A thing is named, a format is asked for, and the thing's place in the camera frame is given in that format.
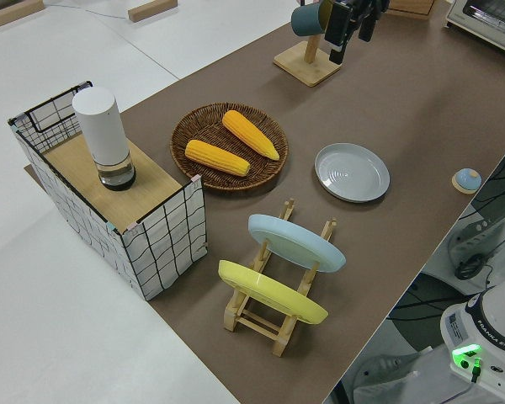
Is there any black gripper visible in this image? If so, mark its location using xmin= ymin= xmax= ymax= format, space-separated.
xmin=324 ymin=0 xmax=391 ymax=65

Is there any gray round plate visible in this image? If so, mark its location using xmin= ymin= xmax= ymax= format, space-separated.
xmin=314 ymin=142 xmax=391 ymax=205

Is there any light blue plate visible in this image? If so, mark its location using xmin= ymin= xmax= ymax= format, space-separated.
xmin=247 ymin=213 xmax=347 ymax=273

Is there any yellow plate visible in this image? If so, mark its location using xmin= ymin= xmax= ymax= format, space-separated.
xmin=217 ymin=259 xmax=329 ymax=326

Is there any wooden plate rack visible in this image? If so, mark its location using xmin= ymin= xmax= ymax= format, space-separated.
xmin=222 ymin=197 xmax=338 ymax=358

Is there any teal mug with yellow inside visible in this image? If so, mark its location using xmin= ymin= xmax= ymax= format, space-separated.
xmin=290 ymin=0 xmax=333 ymax=38

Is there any wooden mug tree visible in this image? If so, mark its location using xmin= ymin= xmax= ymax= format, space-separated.
xmin=273 ymin=0 xmax=343 ymax=88

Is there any brown table mat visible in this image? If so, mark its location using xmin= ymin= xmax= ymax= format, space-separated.
xmin=23 ymin=0 xmax=505 ymax=404

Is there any cream toaster oven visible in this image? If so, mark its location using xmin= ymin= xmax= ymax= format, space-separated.
xmin=442 ymin=0 xmax=505 ymax=58

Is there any long tapered yellow corn cob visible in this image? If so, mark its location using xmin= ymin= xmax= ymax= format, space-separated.
xmin=221 ymin=109 xmax=281 ymax=162

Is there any round brown wicker basket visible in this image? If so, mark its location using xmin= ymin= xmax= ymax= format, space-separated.
xmin=169 ymin=102 xmax=290 ymax=195

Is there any short yellow corn cob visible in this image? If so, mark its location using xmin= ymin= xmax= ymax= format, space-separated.
xmin=184 ymin=139 xmax=252 ymax=178

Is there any wooden block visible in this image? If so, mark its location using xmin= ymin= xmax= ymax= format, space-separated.
xmin=0 ymin=7 xmax=46 ymax=30
xmin=127 ymin=0 xmax=179 ymax=23

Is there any white plastic housing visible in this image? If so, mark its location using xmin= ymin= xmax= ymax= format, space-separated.
xmin=445 ymin=212 xmax=505 ymax=274

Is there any wooden basket lid board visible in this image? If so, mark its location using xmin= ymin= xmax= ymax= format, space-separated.
xmin=41 ymin=136 xmax=183 ymax=233

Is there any white cylinder bottle glass base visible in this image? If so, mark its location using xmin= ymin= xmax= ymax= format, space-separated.
xmin=72 ymin=87 xmax=136 ymax=192

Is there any wire grid storage box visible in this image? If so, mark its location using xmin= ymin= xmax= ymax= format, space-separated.
xmin=7 ymin=80 xmax=207 ymax=302

